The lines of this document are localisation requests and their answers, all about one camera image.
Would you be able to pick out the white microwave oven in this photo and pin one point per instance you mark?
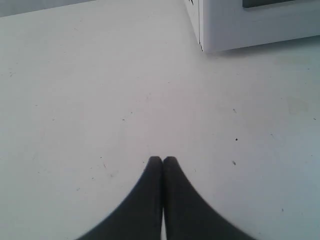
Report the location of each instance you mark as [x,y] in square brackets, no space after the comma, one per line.
[221,25]

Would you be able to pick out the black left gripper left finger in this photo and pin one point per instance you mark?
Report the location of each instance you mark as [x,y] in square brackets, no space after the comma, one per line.
[140,214]

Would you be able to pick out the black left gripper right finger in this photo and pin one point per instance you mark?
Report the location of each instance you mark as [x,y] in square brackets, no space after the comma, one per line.
[187,215]

